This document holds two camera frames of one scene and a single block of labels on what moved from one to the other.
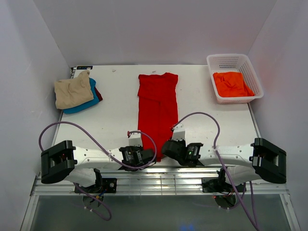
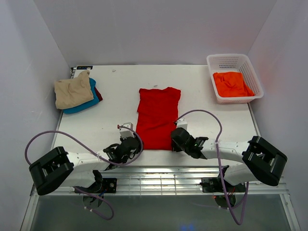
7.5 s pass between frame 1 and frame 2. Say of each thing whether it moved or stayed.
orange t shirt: stayed
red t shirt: moved
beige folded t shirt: stayed
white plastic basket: stayed
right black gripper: moved
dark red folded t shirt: stayed
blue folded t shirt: stayed
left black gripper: moved
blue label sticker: stayed
